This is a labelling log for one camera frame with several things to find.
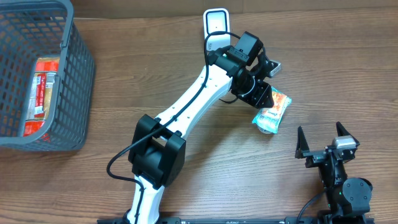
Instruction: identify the teal wet wipes pack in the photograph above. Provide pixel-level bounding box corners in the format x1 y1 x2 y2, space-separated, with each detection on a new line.
252 87 292 134

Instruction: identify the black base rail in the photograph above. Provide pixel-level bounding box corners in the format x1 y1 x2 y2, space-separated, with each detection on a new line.
96 217 375 224

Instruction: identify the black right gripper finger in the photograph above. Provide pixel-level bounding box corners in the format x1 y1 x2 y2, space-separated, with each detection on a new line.
295 126 310 159
336 121 360 147

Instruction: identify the grey plastic mesh basket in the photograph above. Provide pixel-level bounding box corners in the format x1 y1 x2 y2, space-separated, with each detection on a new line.
1 1 95 151

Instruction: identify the orange noodle packet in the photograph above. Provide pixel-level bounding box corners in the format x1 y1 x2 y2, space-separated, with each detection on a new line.
23 57 60 137

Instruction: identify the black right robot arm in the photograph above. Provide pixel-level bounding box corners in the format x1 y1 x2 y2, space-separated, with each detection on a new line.
295 122 373 223

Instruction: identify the green lid white jar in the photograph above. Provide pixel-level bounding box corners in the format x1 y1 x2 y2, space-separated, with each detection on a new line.
257 126 273 134

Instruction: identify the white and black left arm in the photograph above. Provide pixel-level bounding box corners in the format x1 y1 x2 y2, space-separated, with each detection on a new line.
123 32 281 223

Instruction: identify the white barcode scanner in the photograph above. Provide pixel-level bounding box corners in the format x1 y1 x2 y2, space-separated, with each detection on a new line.
203 8 231 51

